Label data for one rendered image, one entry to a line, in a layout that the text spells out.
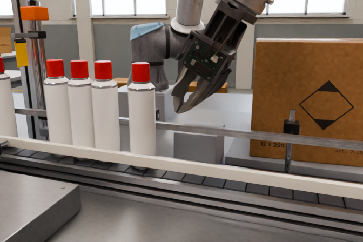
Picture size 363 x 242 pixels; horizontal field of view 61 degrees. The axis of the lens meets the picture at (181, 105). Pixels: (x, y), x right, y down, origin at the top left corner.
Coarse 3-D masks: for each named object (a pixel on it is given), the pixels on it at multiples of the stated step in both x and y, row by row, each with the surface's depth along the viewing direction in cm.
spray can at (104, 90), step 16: (96, 64) 59; (96, 80) 61; (112, 80) 61; (96, 96) 60; (112, 96) 61; (96, 112) 61; (112, 112) 61; (96, 128) 62; (112, 128) 62; (96, 144) 63; (112, 144) 63
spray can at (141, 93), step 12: (132, 72) 58; (144, 72) 57; (132, 84) 58; (144, 84) 57; (132, 96) 57; (144, 96) 57; (132, 108) 58; (144, 108) 58; (132, 120) 59; (144, 120) 58; (132, 132) 59; (144, 132) 59; (132, 144) 60; (144, 144) 59; (144, 168) 60
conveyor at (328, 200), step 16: (48, 160) 65; (64, 160) 65; (80, 160) 65; (96, 160) 65; (160, 176) 58; (176, 176) 58; (192, 176) 58; (256, 192) 52; (272, 192) 52; (288, 192) 52; (304, 192) 52; (352, 208) 48
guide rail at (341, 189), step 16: (16, 144) 67; (32, 144) 66; (48, 144) 64; (64, 144) 64; (112, 160) 60; (128, 160) 59; (144, 160) 58; (160, 160) 57; (176, 160) 56; (208, 176) 55; (224, 176) 54; (240, 176) 53; (256, 176) 52; (272, 176) 51; (288, 176) 50; (320, 192) 49; (336, 192) 48; (352, 192) 47
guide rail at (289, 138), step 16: (16, 112) 74; (32, 112) 73; (160, 128) 63; (176, 128) 62; (192, 128) 61; (208, 128) 60; (224, 128) 60; (304, 144) 55; (320, 144) 54; (336, 144) 53; (352, 144) 52
